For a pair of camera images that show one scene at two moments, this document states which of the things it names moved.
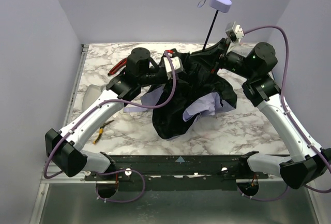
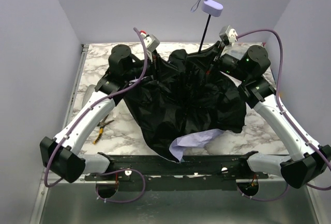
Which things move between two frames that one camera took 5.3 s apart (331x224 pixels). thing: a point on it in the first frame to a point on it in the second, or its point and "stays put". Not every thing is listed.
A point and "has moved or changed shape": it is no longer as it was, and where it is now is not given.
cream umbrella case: [92, 92] stays put
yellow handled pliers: [101, 131] stays put
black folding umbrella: [196, 89] has moved or changed shape
